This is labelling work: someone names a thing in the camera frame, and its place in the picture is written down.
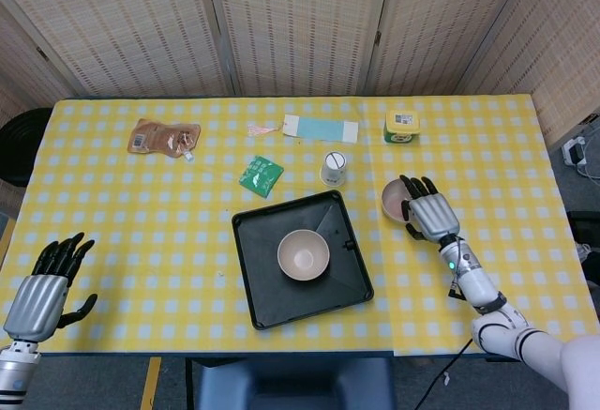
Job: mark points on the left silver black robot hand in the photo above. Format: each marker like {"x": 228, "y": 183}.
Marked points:
{"x": 37, "y": 302}

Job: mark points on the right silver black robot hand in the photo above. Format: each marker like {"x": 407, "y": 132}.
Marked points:
{"x": 433, "y": 217}

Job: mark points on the beige plastic bowl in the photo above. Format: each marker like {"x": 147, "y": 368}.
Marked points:
{"x": 302, "y": 255}
{"x": 391, "y": 199}

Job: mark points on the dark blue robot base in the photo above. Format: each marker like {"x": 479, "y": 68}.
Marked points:
{"x": 290, "y": 386}

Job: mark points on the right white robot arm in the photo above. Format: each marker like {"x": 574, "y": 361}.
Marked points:
{"x": 478, "y": 283}

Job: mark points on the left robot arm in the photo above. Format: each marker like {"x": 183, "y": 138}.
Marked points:
{"x": 16, "y": 372}

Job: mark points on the black square plastic tray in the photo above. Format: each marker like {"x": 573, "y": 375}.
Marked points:
{"x": 267, "y": 288}

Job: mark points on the green container with yellow lid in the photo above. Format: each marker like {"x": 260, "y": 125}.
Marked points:
{"x": 401, "y": 126}

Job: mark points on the upturned white paper cup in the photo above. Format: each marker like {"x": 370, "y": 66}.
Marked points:
{"x": 334, "y": 168}

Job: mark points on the yellow white checked tablecloth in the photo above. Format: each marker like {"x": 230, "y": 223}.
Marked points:
{"x": 140, "y": 241}

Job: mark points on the blue and white bookmark card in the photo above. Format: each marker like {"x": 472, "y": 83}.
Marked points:
{"x": 319, "y": 127}

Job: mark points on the black equipment box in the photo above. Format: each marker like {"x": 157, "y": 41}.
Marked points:
{"x": 588, "y": 227}

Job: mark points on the white power adapter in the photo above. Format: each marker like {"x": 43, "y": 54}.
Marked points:
{"x": 574, "y": 152}

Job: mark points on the black round stool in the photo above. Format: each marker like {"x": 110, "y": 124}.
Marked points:
{"x": 23, "y": 147}

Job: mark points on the green sachet packet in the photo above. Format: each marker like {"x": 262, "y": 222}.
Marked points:
{"x": 260, "y": 175}

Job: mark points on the woven folding screen panel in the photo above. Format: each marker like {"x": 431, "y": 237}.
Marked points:
{"x": 431, "y": 25}
{"x": 300, "y": 20}
{"x": 19, "y": 77}
{"x": 562, "y": 53}
{"x": 117, "y": 20}

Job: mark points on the brown spouted pouch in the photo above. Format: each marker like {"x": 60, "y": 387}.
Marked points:
{"x": 159, "y": 138}

